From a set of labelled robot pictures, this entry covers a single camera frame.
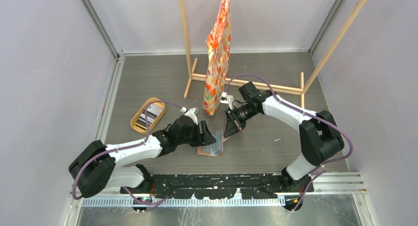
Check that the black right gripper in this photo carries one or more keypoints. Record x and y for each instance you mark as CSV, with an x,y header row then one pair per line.
x,y
232,126

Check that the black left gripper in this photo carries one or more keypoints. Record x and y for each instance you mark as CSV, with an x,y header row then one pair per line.
x,y
205,138

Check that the pink blue card holder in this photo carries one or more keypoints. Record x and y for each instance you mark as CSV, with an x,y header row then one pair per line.
x,y
213,149

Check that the yellow oval card tray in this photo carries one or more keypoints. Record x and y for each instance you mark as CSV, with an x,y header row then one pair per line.
x,y
153,103

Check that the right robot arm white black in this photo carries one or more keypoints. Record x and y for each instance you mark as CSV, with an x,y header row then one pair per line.
x,y
319,140

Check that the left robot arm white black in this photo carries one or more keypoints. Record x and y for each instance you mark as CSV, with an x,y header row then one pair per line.
x,y
102,166

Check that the orange floral fabric bag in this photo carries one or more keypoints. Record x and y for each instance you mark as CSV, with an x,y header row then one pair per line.
x,y
218,46

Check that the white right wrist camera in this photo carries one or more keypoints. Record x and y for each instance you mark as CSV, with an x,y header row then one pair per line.
x,y
227,99

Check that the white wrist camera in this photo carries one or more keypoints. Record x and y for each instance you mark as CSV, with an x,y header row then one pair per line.
x,y
191,113
227,99

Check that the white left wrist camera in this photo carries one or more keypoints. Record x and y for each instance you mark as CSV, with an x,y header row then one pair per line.
x,y
191,113

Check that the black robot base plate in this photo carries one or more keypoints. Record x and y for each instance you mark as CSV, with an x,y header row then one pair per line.
x,y
219,186

